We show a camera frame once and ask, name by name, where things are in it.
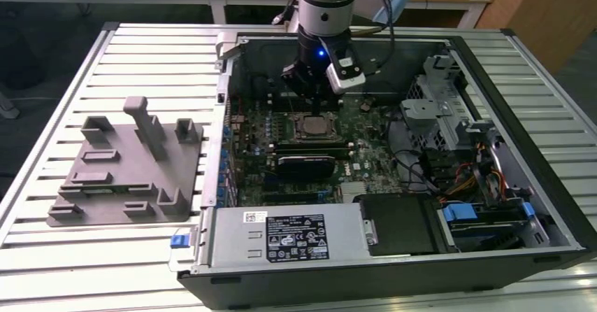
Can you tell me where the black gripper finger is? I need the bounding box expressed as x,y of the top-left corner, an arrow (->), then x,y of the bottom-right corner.
315,92 -> 337,118
281,64 -> 318,118

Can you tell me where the silver square CPU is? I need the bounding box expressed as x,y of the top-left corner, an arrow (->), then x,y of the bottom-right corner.
299,117 -> 330,136

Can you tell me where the metal socket cover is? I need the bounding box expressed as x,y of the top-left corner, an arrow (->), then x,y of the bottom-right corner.
290,113 -> 337,141

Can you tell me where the CPU socket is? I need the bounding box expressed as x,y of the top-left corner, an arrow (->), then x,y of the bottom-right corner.
287,111 -> 338,143

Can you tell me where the green motherboard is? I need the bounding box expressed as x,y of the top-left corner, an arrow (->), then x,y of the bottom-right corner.
222,93 -> 406,208

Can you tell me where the black graphics card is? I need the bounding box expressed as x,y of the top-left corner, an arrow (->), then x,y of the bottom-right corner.
277,155 -> 337,180

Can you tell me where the metal drive cage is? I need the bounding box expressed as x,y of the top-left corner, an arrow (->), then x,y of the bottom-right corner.
398,55 -> 471,152

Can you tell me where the silver chipset heat sink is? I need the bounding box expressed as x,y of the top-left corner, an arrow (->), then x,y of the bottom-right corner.
341,181 -> 368,204

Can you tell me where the black expansion slot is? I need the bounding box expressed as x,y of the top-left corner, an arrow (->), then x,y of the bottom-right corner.
259,192 -> 315,203

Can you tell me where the black plastic cover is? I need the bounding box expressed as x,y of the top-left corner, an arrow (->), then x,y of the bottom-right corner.
353,192 -> 455,257

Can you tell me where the grey power supply unit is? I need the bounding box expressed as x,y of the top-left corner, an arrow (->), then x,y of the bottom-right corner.
203,202 -> 378,269

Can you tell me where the grey plastic parts rack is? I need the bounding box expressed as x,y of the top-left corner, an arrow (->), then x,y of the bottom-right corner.
45,96 -> 206,228

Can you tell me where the blue disk carrier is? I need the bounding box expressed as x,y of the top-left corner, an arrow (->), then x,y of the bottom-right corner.
439,201 -> 536,253

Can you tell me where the blue plastic latch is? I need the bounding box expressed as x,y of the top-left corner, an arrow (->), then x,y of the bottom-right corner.
169,232 -> 193,249

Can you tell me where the black open PC case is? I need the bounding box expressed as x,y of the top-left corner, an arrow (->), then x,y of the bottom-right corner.
175,28 -> 597,310

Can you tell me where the wooden cabinet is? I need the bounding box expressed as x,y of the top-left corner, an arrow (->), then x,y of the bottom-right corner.
476,0 -> 597,78

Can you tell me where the white chair base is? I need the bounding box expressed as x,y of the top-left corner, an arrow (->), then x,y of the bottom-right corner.
0,90 -> 21,120

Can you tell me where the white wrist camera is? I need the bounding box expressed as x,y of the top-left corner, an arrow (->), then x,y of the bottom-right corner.
325,38 -> 368,94

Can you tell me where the silver case latch bracket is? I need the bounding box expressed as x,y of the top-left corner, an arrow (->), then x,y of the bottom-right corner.
214,31 -> 239,71

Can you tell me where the black camera cable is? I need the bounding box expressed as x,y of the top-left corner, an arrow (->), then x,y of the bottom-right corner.
358,0 -> 396,77

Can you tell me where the orange yellow wire bundle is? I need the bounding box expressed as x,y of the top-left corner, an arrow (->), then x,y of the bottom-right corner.
442,142 -> 511,203

